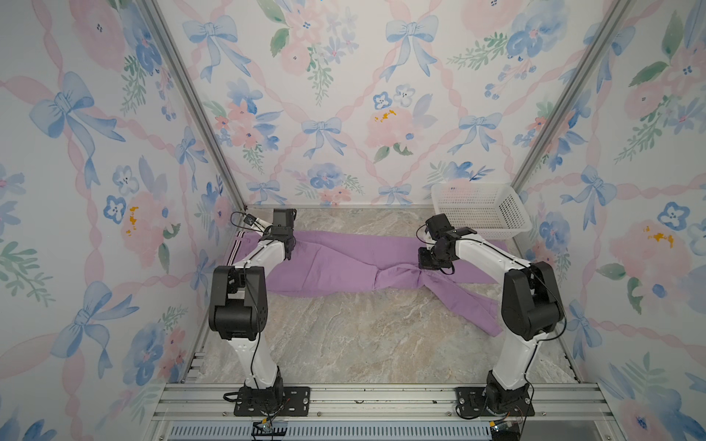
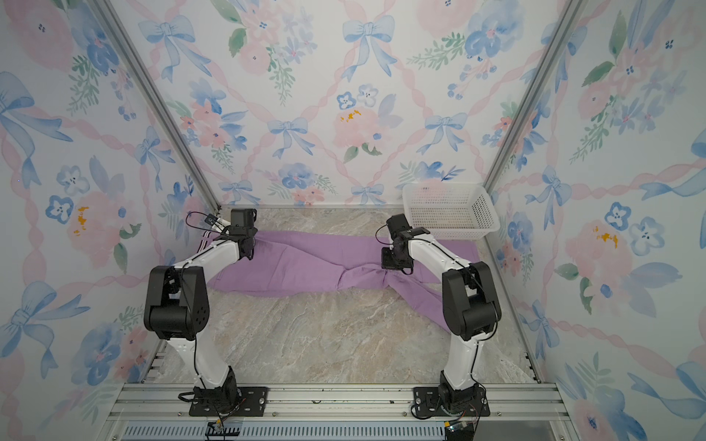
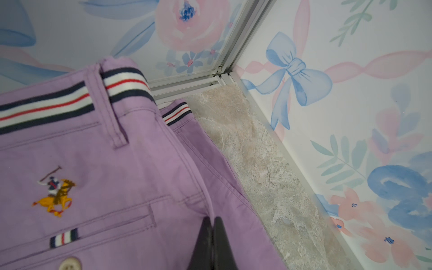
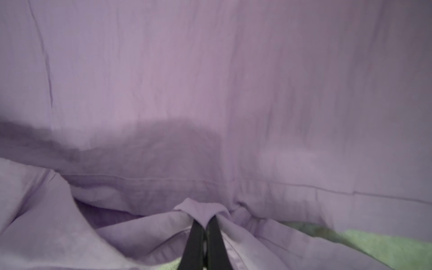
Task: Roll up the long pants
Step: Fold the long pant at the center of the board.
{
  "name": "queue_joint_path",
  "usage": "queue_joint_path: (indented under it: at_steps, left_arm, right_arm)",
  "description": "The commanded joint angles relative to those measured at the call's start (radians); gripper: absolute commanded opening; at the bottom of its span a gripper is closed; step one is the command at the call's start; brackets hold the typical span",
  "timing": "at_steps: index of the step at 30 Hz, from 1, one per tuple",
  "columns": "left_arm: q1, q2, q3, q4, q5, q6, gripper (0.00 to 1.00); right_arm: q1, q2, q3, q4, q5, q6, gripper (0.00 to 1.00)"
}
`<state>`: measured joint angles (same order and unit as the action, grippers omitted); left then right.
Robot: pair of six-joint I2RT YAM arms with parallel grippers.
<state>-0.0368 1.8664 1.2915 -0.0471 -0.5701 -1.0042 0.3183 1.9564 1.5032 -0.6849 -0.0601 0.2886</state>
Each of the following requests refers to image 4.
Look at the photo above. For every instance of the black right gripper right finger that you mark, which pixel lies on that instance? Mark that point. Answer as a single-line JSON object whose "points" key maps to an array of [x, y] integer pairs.
{"points": [[217, 246]]}

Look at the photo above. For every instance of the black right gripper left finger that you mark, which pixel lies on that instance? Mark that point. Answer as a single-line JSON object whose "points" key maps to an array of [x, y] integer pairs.
{"points": [[193, 255]]}

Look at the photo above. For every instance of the purple long pants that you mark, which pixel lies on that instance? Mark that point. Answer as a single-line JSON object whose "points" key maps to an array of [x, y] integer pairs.
{"points": [[128, 128]]}

